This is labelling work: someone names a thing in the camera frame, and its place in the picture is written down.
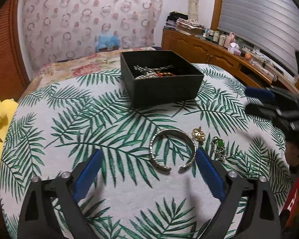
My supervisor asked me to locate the brown wooden bead bracelet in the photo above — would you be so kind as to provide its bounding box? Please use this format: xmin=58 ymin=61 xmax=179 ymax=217
xmin=156 ymin=71 xmax=177 ymax=78

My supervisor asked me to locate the row of cosmetic bottles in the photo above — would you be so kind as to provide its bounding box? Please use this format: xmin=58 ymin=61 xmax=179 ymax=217
xmin=204 ymin=28 xmax=245 ymax=49

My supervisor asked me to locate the wrapped air conditioner pipe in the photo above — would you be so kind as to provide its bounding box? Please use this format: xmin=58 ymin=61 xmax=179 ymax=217
xmin=187 ymin=0 xmax=202 ymax=22

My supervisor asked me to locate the silver chain necklace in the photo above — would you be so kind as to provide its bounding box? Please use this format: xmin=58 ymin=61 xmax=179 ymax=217
xmin=133 ymin=64 xmax=175 ymax=74

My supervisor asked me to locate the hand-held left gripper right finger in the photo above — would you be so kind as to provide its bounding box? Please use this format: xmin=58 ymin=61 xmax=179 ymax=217
xmin=195 ymin=147 xmax=281 ymax=239

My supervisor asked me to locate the green leaf print tablecloth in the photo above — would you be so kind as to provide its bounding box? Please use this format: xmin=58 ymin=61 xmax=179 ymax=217
xmin=0 ymin=63 xmax=289 ymax=239

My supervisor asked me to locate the grey window blind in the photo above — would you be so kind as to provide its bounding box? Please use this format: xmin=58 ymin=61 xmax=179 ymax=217
xmin=218 ymin=0 xmax=299 ymax=76

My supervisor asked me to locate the wooden window frame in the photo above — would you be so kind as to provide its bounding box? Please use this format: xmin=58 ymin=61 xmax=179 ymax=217
xmin=210 ymin=0 xmax=226 ymax=31

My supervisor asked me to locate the black jewelry box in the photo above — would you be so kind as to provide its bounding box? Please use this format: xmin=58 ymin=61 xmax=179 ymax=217
xmin=120 ymin=50 xmax=205 ymax=109

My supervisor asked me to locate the ring pattern curtain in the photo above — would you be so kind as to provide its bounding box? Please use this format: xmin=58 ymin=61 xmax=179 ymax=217
xmin=19 ymin=0 xmax=163 ymax=71

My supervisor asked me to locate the pink tissue box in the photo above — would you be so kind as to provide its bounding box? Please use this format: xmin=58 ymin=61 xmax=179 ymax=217
xmin=227 ymin=42 xmax=242 ymax=55

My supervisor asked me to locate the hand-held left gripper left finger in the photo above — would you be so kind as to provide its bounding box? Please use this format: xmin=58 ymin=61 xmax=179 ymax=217
xmin=17 ymin=149 xmax=104 ymax=239

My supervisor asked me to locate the blue plush toy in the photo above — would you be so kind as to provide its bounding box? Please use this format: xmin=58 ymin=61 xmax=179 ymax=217
xmin=95 ymin=34 xmax=120 ymax=53

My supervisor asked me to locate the floral bed blanket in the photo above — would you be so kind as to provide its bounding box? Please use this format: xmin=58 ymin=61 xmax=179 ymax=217
xmin=31 ymin=46 xmax=162 ymax=90

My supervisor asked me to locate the silver cuff bracelet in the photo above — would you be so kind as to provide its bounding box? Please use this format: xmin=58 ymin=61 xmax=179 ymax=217
xmin=149 ymin=129 xmax=197 ymax=173

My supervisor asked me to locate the pile of dark clothes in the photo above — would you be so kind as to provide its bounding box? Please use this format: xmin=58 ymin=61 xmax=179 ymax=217
xmin=165 ymin=11 xmax=188 ymax=29

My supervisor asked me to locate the gold brooch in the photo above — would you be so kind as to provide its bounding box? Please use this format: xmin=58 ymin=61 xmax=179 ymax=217
xmin=191 ymin=127 xmax=205 ymax=142

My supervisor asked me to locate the red plastic object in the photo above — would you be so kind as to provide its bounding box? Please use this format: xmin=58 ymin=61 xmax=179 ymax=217
xmin=280 ymin=184 xmax=299 ymax=219

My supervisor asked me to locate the long wooden cabinet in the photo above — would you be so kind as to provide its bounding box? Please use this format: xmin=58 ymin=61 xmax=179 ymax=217
xmin=161 ymin=27 xmax=299 ymax=95

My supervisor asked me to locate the stack of floral folded cloths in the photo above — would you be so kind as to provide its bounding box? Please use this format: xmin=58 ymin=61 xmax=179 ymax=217
xmin=176 ymin=17 xmax=206 ymax=36

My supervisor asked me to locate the brown louvered wooden wardrobe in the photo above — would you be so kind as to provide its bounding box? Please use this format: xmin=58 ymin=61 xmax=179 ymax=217
xmin=0 ymin=0 xmax=30 ymax=105

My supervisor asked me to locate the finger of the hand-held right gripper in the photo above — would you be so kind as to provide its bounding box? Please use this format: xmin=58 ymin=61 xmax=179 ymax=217
xmin=245 ymin=103 xmax=299 ymax=123
xmin=245 ymin=86 xmax=297 ymax=102

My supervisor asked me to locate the person's right hand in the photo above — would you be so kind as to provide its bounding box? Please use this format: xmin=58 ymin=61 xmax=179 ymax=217
xmin=285 ymin=141 xmax=299 ymax=167

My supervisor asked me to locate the yellow plush toy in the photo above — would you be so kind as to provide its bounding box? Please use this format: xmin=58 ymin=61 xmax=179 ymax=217
xmin=0 ymin=97 xmax=19 ymax=183

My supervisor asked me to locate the white pearl bracelet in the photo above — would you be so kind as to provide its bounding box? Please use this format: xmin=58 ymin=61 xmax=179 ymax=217
xmin=136 ymin=72 xmax=156 ymax=80

